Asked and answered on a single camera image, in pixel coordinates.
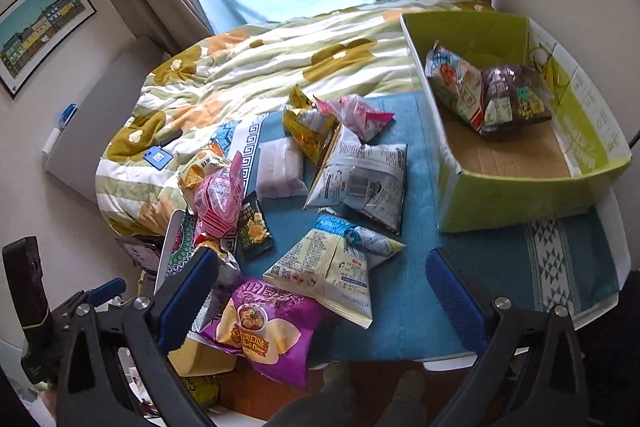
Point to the silver crinkled snack packet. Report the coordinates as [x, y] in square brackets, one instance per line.
[227, 269]

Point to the purple chip packet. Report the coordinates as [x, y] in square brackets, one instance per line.
[260, 332]

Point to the pink white snack packet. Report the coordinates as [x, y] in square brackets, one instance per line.
[360, 114]

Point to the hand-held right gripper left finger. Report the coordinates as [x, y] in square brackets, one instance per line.
[187, 297]

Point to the floral blanket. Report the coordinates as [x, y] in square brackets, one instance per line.
[260, 57]

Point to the dark yellow snack packet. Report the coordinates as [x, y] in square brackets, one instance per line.
[200, 391]

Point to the translucent white snack packet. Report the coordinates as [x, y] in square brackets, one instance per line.
[280, 169]

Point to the white furniture panel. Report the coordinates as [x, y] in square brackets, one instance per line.
[105, 97]

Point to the red white blue snack packet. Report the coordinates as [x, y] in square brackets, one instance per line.
[455, 82]

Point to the blue white small object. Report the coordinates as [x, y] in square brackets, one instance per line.
[66, 113]

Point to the gold yellow snack packet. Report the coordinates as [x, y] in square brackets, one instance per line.
[307, 132]

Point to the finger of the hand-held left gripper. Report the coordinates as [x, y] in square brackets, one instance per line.
[102, 289]

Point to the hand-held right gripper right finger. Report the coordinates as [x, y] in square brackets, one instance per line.
[452, 297]

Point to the framed wall poster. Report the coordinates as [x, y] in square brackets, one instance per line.
[40, 22]

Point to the dark green cracker packet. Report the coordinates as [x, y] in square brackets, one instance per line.
[255, 229]

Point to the dark purple snack packet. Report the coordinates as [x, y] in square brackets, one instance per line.
[517, 99]

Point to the person's right foot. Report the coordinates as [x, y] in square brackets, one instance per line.
[410, 389]

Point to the blue card tag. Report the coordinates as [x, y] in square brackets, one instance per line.
[156, 155]

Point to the plain yellow snack packet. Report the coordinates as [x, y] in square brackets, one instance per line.
[200, 357]

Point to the green cardboard box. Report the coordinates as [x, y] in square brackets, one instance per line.
[500, 202]

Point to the yellow white snack packet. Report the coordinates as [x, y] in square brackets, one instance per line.
[200, 169]

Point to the large silver snack packet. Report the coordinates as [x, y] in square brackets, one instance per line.
[362, 184]

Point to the pink striped snack packet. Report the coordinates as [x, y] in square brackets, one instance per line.
[220, 202]

